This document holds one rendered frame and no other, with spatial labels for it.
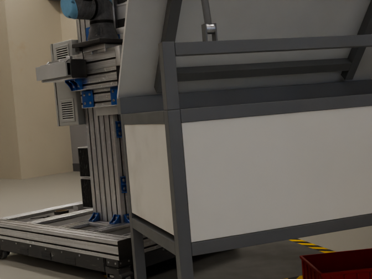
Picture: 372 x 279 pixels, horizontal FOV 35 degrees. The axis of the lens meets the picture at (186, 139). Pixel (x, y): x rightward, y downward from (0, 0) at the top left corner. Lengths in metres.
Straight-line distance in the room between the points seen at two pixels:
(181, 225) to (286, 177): 0.38
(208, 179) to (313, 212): 0.38
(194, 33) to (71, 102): 1.26
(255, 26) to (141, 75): 0.48
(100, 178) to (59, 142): 5.87
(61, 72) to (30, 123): 5.95
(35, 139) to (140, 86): 6.64
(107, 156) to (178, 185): 1.47
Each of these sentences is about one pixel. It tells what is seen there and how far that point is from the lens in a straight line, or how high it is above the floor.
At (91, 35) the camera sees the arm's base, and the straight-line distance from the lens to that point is 2.92.
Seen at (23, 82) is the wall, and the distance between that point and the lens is 8.85.
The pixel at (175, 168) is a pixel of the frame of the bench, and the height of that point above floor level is 0.63.
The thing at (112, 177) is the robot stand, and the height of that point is 0.47.
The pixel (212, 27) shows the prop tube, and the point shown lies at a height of 1.04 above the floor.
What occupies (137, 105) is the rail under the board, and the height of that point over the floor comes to 0.83.
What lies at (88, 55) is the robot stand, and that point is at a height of 1.10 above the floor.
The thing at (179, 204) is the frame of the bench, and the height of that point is 0.52.
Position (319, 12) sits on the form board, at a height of 1.14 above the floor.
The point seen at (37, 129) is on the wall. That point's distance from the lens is 8.91.
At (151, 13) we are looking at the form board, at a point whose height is 1.15.
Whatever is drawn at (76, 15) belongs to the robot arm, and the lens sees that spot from 2.86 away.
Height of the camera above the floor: 0.80
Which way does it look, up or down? 3 degrees down
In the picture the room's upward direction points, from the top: 5 degrees counter-clockwise
